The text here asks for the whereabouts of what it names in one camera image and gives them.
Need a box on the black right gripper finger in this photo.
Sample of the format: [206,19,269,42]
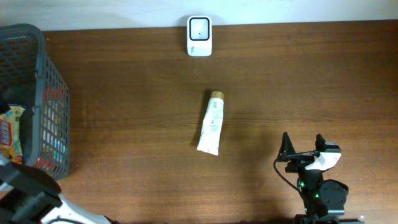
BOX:
[315,134,326,152]
[277,132,295,162]

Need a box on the white tube with gold cap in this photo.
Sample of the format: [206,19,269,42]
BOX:
[197,91,224,156]

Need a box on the yellow snack bag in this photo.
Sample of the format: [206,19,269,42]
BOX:
[1,105,25,164]

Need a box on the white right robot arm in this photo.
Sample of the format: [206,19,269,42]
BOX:
[273,132,362,224]

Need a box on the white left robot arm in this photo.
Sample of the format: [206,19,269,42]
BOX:
[1,157,117,224]

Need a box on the white barcode scanner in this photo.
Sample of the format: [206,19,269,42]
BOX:
[187,15,213,57]

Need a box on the grey plastic mesh basket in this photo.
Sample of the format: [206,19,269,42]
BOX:
[1,24,70,180]

